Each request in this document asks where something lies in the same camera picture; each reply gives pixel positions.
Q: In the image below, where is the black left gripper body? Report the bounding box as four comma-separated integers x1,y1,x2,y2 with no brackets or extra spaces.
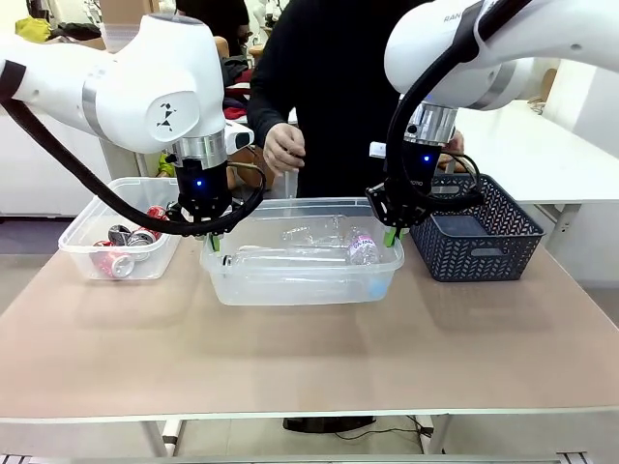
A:
173,160,235,223

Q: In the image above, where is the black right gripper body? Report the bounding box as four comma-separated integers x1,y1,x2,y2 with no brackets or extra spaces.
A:
386,141,444,219

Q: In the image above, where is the clear bottle with pink label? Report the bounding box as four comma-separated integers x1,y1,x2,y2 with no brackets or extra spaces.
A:
344,223,381,267

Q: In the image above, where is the silver top drink can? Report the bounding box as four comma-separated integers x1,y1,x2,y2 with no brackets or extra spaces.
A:
107,223,133,246
129,226,163,247

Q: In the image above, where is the crushed clear plastic bottle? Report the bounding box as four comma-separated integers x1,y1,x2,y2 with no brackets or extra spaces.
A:
280,216,347,248

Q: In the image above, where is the large clear plastic bin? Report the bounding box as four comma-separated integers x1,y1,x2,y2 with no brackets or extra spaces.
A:
199,196,406,306

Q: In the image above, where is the small clear plastic bin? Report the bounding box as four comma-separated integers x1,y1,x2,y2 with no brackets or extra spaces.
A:
57,176,183,281

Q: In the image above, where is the person's right forearm black sleeve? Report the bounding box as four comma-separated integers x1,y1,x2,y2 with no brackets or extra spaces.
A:
248,52,297,146

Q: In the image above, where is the dark blue woven plastic basket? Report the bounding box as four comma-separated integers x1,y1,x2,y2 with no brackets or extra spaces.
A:
408,172,546,283

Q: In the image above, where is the person's left hand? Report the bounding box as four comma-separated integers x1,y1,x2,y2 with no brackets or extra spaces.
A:
440,129,466,157

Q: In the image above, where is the person's right hand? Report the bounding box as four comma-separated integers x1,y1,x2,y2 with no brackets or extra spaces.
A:
263,121,308,174

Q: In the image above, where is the long clear plastic bottle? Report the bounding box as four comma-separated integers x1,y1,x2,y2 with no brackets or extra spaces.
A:
221,246,350,274

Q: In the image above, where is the pile of dark red clothes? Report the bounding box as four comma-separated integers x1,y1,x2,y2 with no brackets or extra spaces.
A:
221,53,258,122

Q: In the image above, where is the person's black sweater torso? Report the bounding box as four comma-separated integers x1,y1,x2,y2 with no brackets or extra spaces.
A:
248,0,413,200

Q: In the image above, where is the white side table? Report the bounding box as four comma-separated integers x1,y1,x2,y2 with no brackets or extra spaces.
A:
434,99,619,286

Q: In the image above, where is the brown cardboard cutout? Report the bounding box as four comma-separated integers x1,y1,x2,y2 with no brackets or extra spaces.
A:
540,68,558,108

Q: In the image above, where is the background person in black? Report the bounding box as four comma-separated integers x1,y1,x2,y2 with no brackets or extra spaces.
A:
174,0,251,57

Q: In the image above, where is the stack of translucent plastic tubs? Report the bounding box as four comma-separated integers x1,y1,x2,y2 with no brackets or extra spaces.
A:
99,20,142,54

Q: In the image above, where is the white table leg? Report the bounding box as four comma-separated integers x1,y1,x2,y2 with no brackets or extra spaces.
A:
421,413,451,455
140,419,187,458

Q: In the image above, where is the black floor base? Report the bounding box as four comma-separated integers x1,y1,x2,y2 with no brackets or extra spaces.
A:
281,415,378,434

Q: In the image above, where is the yellow bag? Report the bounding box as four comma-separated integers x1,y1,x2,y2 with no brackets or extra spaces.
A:
14,17,47,36

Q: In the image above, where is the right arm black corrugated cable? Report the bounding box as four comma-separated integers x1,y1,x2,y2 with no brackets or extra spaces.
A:
385,0,533,215

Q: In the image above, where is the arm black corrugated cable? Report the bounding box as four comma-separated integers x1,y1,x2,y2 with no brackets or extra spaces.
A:
385,0,533,215
0,59,268,239

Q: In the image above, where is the left arm white wrist camera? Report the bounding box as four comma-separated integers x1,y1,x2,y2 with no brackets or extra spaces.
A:
223,122,255,157

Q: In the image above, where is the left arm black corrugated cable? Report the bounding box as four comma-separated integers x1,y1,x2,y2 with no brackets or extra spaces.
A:
0,59,268,239

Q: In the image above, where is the black floor cable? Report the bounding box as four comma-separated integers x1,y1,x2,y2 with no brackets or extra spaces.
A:
333,414,436,441

